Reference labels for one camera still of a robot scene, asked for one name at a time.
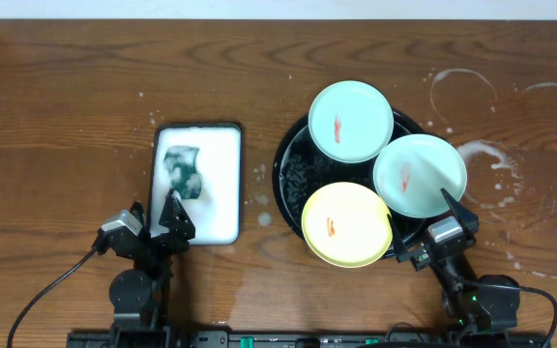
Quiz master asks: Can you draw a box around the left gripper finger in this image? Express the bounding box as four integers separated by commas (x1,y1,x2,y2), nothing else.
159,188,195,241
130,201,146,231

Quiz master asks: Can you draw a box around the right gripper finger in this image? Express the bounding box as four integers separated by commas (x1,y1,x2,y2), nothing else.
387,215,408,263
441,188,480,235

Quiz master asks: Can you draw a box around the green scrubbing sponge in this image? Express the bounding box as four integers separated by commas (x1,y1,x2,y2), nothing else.
163,146,202,199

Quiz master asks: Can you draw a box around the yellow plate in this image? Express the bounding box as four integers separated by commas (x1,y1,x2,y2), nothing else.
301,182,393,268

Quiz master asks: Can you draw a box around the mint plate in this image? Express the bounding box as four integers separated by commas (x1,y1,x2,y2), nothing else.
372,134,467,218
308,80,394,163

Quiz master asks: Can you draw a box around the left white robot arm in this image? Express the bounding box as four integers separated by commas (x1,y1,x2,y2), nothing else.
101,189,195,331

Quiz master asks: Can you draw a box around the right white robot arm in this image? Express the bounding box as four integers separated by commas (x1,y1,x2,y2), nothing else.
391,188,520,334

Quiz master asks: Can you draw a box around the rectangular black foam tray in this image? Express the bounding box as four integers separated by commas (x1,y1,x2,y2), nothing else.
148,123,243,246

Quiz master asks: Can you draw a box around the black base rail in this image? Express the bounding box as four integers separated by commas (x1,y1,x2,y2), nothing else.
66,328,551,348

